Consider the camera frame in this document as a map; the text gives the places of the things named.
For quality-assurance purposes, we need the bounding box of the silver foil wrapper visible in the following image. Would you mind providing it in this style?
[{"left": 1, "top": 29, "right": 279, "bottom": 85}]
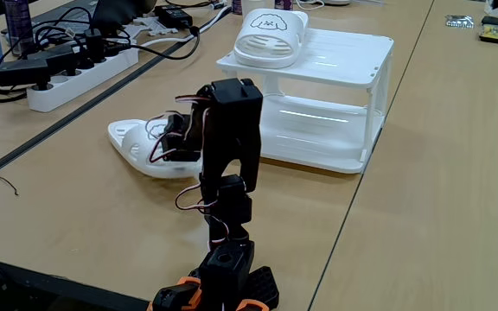
[{"left": 444, "top": 15, "right": 476, "bottom": 30}]

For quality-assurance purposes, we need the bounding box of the white cable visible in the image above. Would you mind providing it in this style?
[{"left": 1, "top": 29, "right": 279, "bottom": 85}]
[{"left": 138, "top": 4, "right": 233, "bottom": 48}]

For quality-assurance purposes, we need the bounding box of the tall purple drink can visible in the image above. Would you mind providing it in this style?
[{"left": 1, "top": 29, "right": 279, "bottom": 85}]
[{"left": 3, "top": 0, "right": 36, "bottom": 56}]

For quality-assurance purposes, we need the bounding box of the white shoe rack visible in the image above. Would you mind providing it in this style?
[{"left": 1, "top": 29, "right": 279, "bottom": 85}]
[{"left": 216, "top": 25, "right": 395, "bottom": 175}]

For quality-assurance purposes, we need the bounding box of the white slipper with dog print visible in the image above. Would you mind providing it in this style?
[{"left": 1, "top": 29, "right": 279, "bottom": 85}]
[
  {"left": 233, "top": 8, "right": 310, "bottom": 70},
  {"left": 106, "top": 112, "right": 205, "bottom": 181}
]

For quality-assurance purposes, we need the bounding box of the black power brick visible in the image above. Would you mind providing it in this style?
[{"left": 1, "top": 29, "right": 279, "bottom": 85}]
[
  {"left": 153, "top": 4, "right": 194, "bottom": 30},
  {"left": 27, "top": 45, "right": 80, "bottom": 78}
]

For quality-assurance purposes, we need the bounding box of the black power plug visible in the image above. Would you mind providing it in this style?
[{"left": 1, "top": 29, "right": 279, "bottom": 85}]
[{"left": 83, "top": 29, "right": 105, "bottom": 64}]

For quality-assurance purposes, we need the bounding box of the white plastic bracket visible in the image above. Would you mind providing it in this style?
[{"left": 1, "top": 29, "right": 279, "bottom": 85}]
[
  {"left": 141, "top": 16, "right": 180, "bottom": 38},
  {"left": 118, "top": 24, "right": 146, "bottom": 44}
]

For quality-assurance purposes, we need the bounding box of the black cable with barrel connector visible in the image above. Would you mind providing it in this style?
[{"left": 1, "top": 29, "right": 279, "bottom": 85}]
[{"left": 32, "top": 6, "right": 201, "bottom": 61}]

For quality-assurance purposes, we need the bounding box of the black wall adapter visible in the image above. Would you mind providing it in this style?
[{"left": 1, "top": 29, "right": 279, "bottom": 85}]
[{"left": 0, "top": 59, "right": 54, "bottom": 92}]

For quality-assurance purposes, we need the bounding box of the dark laptop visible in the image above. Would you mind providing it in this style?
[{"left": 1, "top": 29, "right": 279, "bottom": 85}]
[{"left": 32, "top": 0, "right": 159, "bottom": 38}]

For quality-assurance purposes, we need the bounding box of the white power strip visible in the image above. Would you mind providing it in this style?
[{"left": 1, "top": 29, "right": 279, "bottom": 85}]
[{"left": 26, "top": 46, "right": 140, "bottom": 113}]

